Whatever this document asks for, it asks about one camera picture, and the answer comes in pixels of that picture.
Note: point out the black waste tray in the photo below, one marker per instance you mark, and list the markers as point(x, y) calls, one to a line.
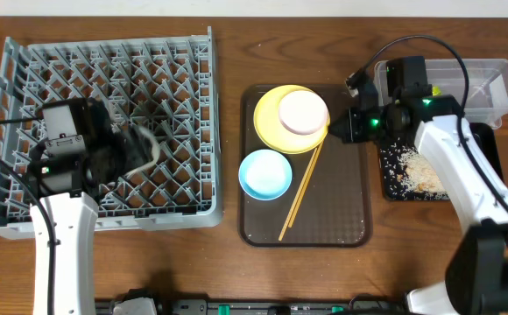
point(485, 139)

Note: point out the wooden chopstick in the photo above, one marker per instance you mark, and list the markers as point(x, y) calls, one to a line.
point(284, 228)
point(303, 185)

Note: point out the yellow round plate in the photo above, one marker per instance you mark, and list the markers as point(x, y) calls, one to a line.
point(273, 133)

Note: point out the rice food scraps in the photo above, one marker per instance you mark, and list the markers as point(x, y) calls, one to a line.
point(407, 175)

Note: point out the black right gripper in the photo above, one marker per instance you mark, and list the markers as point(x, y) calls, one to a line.
point(353, 119)

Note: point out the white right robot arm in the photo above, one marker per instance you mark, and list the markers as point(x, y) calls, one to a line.
point(476, 280)

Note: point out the dark brown serving tray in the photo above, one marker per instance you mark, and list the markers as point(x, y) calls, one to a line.
point(334, 211)

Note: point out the pink white bowl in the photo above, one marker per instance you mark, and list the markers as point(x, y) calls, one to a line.
point(303, 112)

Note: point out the green orange snack wrapper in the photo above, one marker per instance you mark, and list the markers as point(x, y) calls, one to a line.
point(436, 91)

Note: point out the white plastic cup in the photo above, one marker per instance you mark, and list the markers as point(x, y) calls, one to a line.
point(142, 150)

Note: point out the clear plastic waste bin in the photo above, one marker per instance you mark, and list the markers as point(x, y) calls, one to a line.
point(488, 86)

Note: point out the grey plastic dishwasher rack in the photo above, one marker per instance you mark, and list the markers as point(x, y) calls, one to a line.
point(166, 85)

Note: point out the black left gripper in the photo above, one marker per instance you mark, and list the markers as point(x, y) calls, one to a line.
point(120, 149)

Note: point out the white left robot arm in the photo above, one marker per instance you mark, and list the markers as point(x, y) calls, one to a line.
point(79, 153)

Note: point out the light blue bowl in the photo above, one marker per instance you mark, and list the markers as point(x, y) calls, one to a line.
point(265, 175)

